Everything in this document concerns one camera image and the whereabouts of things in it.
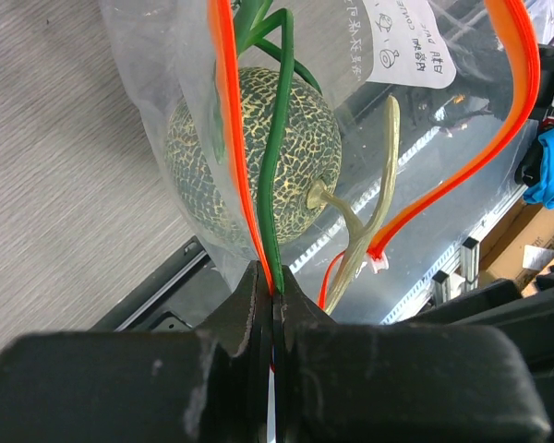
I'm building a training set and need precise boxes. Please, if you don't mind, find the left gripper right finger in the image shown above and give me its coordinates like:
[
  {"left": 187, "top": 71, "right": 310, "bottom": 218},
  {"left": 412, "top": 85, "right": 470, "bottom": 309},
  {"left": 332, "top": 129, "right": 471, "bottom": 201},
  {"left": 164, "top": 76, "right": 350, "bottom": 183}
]
[{"left": 273, "top": 272, "right": 552, "bottom": 442}]

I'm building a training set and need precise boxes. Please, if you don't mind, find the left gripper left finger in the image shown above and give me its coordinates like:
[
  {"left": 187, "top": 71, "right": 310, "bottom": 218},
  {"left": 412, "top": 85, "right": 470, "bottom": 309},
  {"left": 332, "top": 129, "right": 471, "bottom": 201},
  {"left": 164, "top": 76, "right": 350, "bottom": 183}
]
[{"left": 0, "top": 263, "right": 266, "bottom": 442}]

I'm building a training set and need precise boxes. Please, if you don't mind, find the green melon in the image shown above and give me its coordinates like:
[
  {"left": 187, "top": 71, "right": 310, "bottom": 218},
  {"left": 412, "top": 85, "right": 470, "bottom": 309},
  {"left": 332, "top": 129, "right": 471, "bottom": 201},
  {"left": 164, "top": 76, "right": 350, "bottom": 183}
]
[{"left": 163, "top": 66, "right": 403, "bottom": 317}]

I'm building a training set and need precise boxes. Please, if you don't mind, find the clear zip top bag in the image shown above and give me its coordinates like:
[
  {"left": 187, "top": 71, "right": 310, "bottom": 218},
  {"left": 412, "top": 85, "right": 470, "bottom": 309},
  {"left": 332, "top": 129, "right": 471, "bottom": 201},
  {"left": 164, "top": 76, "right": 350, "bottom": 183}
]
[{"left": 100, "top": 1, "right": 549, "bottom": 324}]

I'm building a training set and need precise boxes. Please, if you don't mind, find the green onion toy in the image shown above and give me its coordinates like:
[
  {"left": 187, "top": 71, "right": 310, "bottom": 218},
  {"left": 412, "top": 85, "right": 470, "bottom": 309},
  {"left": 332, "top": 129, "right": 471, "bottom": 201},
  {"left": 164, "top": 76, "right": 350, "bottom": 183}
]
[{"left": 207, "top": 1, "right": 320, "bottom": 295}]

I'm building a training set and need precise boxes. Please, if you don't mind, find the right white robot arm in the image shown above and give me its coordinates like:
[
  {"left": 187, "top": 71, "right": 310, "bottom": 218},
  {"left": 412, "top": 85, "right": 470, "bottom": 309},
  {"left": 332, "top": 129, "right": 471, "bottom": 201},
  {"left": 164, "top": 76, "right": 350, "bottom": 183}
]
[{"left": 406, "top": 265, "right": 554, "bottom": 442}]

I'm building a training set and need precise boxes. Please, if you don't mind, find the cardboard box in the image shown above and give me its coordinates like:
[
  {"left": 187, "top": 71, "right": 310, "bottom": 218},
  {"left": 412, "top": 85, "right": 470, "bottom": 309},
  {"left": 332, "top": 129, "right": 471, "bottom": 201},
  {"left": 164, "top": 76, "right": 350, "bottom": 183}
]
[{"left": 479, "top": 203, "right": 554, "bottom": 296}]

